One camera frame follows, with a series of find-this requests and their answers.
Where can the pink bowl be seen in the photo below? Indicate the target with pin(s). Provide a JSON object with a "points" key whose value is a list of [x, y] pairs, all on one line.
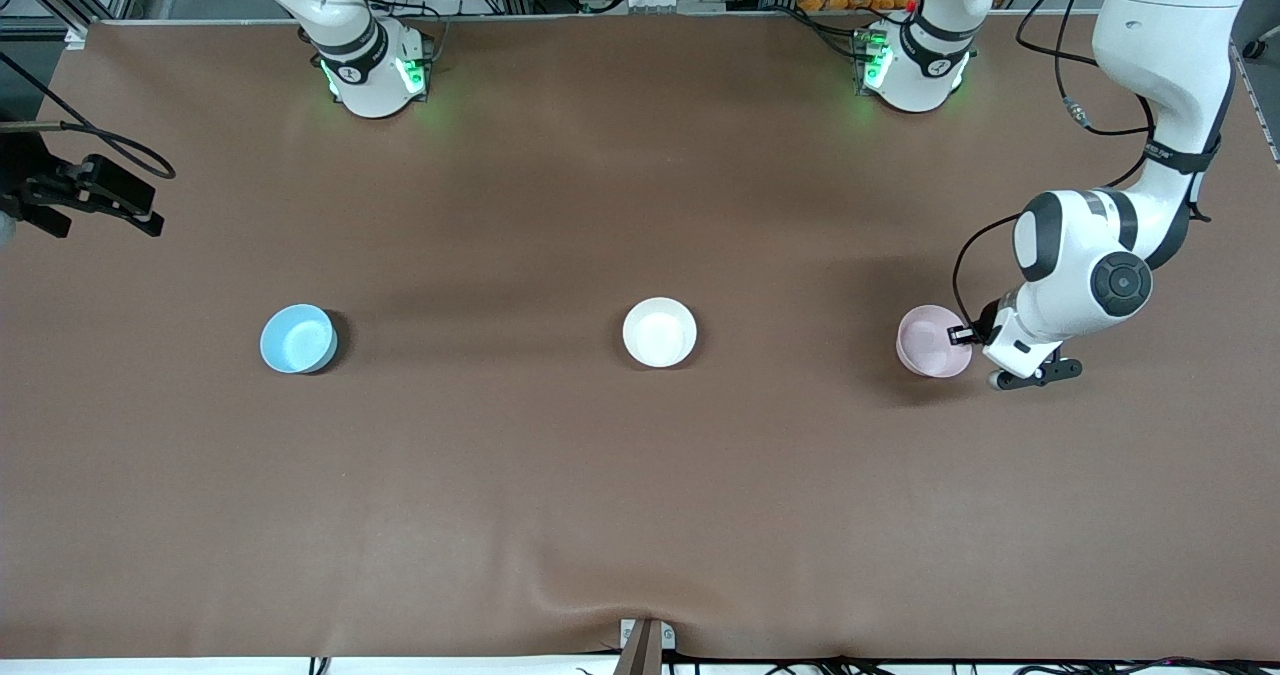
{"points": [[925, 340]]}

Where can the brown table cover sheet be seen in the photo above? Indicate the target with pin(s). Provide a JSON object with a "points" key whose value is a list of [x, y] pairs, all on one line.
{"points": [[640, 495]]}

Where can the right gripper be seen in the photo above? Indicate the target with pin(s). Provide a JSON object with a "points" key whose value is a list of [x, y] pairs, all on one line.
{"points": [[22, 187]]}

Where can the blue bowl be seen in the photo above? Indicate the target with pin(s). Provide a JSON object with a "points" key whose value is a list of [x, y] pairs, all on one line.
{"points": [[295, 340]]}

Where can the grey metal clamp bracket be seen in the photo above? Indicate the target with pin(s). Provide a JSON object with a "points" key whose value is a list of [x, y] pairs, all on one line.
{"points": [[645, 650]]}

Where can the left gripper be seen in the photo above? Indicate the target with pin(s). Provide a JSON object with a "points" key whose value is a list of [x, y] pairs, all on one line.
{"points": [[985, 326]]}

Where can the white bowl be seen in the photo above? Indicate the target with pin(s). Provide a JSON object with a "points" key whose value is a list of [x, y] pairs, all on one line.
{"points": [[660, 333]]}

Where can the white connector block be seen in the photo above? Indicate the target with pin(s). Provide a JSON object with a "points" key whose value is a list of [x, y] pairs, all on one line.
{"points": [[655, 1]]}

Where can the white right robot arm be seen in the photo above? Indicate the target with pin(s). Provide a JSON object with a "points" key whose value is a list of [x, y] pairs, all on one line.
{"points": [[360, 65]]}

